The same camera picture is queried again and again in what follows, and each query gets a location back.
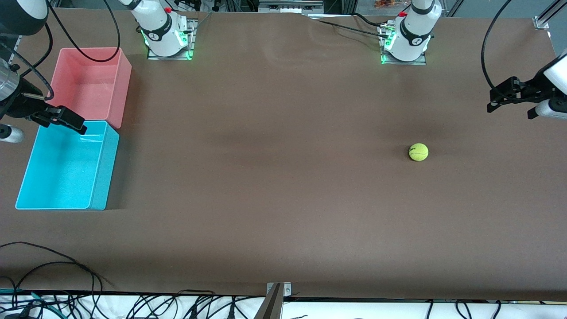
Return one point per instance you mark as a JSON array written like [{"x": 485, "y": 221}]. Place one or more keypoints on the yellow-green tennis ball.
[{"x": 418, "y": 152}]

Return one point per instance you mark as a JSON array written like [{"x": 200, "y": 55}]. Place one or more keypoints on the aluminium frame post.
[{"x": 348, "y": 5}]

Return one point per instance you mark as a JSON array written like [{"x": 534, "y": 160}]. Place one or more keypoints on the grey metal box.
[{"x": 290, "y": 6}]

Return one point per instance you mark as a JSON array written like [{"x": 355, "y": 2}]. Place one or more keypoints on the aluminium frame profile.
[{"x": 541, "y": 22}]

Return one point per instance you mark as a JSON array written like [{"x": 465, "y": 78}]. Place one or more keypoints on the pink plastic bin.
[{"x": 93, "y": 84}]

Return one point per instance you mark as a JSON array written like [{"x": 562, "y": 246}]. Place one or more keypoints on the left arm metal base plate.
[{"x": 418, "y": 63}]

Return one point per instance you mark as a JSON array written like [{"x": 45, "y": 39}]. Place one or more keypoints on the orange patterned object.
[{"x": 385, "y": 3}]

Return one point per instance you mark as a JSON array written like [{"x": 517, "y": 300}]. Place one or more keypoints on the silver metal bracket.
[{"x": 285, "y": 288}]

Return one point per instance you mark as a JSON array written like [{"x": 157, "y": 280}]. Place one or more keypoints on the dark grey metal bar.
[{"x": 270, "y": 308}]

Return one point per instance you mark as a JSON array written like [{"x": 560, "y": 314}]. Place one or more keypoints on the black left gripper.
[{"x": 534, "y": 89}]

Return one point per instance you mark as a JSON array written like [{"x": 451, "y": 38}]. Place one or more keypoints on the blue plastic bin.
[{"x": 66, "y": 177}]

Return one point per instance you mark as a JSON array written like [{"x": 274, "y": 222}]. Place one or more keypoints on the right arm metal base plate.
[{"x": 191, "y": 44}]

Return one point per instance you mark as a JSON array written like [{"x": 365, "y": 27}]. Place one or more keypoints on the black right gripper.
[{"x": 18, "y": 107}]

